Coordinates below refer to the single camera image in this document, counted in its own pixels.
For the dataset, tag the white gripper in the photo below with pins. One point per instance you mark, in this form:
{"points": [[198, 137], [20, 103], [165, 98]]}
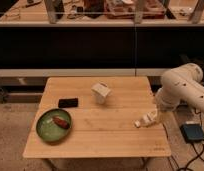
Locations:
{"points": [[148, 119]]}

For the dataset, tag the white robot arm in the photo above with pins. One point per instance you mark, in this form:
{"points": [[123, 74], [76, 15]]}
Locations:
{"points": [[180, 83]]}

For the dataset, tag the dark red bottle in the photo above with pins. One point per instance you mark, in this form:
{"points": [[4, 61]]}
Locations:
{"points": [[61, 123]]}

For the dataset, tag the green ceramic bowl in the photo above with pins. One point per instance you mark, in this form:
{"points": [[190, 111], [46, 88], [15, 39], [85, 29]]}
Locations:
{"points": [[47, 130]]}

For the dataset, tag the wooden folding table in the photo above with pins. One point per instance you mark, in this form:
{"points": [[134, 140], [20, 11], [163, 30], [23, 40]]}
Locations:
{"points": [[101, 130]]}

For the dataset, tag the white cardboard box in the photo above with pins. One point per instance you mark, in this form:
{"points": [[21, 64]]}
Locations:
{"points": [[100, 91]]}

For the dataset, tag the black foot pedal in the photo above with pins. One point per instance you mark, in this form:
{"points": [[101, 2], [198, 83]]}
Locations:
{"points": [[192, 133]]}

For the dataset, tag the black rectangular block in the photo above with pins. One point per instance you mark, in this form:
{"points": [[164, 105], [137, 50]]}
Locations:
{"points": [[68, 103]]}

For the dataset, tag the red tray on shelf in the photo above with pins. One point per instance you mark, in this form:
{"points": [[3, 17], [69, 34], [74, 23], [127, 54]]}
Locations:
{"points": [[153, 9]]}

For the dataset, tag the long wooden shelf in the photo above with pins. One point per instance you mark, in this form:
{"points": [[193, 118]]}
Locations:
{"points": [[91, 13]]}

